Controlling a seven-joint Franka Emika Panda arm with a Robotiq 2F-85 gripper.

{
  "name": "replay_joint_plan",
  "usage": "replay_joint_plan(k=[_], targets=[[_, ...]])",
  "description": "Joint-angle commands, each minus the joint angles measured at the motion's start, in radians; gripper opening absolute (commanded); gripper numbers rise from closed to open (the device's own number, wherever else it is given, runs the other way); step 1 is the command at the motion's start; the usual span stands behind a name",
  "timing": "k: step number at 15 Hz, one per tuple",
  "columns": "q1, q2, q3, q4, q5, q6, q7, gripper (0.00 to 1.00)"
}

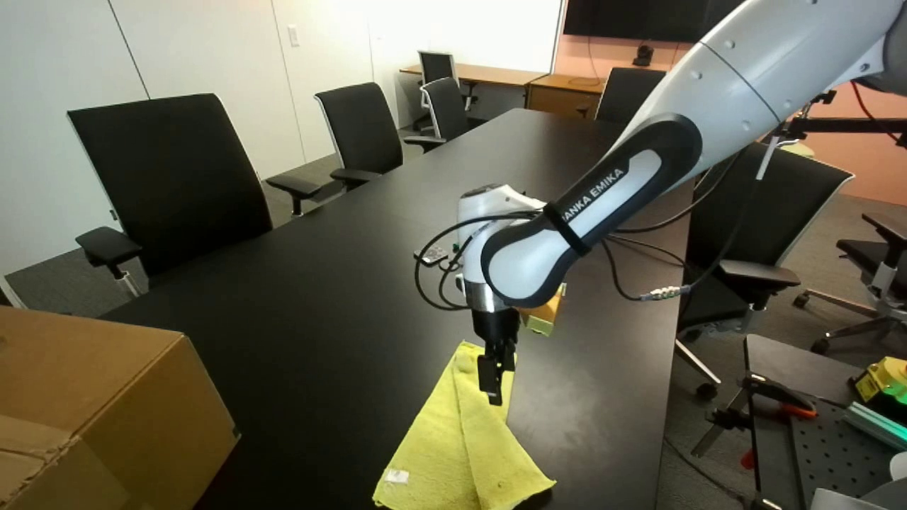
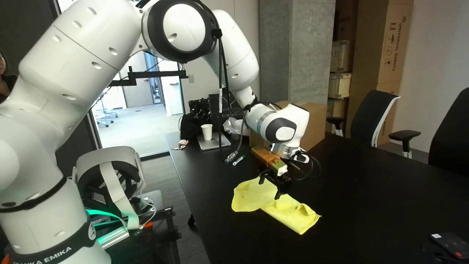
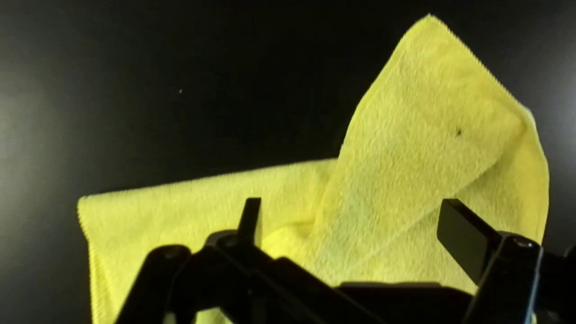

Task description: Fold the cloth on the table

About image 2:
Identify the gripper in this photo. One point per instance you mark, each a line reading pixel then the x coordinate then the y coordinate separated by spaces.
pixel 283 178

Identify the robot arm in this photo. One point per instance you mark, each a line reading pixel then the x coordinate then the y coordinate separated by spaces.
pixel 73 66

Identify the yellow cloth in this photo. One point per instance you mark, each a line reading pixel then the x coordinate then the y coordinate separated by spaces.
pixel 278 209

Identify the green marker pen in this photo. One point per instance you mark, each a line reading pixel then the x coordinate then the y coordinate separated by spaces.
pixel 239 160

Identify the clear plastic bag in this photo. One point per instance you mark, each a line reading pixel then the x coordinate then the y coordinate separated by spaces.
pixel 231 126

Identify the silver laptop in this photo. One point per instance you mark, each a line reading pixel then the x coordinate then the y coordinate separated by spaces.
pixel 214 143

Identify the white paper cup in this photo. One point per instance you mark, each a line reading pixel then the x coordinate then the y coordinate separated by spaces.
pixel 207 132

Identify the black box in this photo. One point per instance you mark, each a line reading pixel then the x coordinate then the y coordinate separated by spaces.
pixel 231 106

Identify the bunch of keys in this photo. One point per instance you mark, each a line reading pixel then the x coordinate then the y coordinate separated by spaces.
pixel 181 143

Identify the black bag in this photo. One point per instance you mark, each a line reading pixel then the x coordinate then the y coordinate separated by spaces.
pixel 192 121

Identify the black and white office chair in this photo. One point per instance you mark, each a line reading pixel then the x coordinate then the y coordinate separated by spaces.
pixel 370 113

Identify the white headset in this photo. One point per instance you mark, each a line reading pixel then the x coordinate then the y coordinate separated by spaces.
pixel 113 183

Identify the stack of cardboard boxes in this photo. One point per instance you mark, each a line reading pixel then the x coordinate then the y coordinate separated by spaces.
pixel 381 55

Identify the grey office chair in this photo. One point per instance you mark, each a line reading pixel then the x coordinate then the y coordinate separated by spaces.
pixel 104 112

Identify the black controller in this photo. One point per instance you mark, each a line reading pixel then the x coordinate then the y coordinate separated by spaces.
pixel 449 247

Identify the person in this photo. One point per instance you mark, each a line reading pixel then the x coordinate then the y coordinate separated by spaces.
pixel 6 82

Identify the wall switch plate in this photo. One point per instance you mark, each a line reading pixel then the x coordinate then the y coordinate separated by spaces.
pixel 191 78

